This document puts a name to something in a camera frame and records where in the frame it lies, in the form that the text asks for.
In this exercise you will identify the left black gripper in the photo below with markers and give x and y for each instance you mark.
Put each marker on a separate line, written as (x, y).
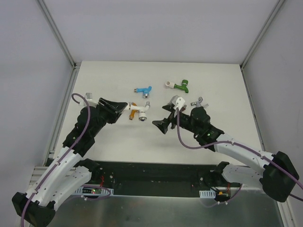
(107, 109)

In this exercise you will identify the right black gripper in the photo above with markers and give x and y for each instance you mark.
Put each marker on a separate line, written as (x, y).
(171, 117)

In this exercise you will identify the white elbow pipe fitting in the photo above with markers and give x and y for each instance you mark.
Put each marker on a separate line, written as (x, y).
(130, 107)

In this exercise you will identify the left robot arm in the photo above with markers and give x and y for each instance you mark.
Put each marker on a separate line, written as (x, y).
(69, 170)

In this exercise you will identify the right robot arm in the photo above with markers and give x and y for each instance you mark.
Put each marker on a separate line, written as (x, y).
(275, 173)

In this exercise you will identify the orange faucet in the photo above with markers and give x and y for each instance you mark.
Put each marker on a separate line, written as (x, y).
(132, 113)

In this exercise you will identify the brown faucet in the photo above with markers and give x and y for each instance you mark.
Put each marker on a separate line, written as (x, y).
(183, 108)

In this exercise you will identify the blue faucet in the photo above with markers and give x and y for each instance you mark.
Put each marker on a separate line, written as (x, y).
(145, 91)

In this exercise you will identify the grey faucet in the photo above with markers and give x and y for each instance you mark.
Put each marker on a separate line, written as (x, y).
(199, 103)

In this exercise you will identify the green faucet with white fitting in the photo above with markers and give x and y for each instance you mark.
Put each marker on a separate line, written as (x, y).
(182, 86)

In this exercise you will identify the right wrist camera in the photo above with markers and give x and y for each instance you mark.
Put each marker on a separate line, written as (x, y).
(177, 102)

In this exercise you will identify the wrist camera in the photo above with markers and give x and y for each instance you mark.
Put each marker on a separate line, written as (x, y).
(177, 102)
(88, 98)

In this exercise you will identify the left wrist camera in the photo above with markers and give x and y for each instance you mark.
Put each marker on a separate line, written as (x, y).
(88, 98)

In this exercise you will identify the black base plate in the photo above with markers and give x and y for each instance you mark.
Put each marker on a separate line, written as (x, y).
(153, 179)

